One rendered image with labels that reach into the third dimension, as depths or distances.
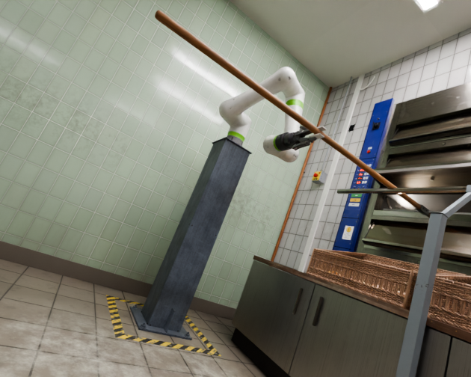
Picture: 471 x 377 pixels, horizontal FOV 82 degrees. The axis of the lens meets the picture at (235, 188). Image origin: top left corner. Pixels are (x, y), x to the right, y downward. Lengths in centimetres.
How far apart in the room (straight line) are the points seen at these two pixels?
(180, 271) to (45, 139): 124
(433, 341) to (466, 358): 9
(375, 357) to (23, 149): 219
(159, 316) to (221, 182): 86
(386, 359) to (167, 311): 109
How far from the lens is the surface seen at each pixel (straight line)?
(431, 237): 125
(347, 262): 153
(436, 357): 124
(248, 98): 178
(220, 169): 173
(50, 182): 215
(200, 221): 168
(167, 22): 107
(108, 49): 239
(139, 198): 217
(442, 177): 200
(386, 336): 131
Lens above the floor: 54
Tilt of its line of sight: 13 degrees up
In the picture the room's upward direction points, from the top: 22 degrees clockwise
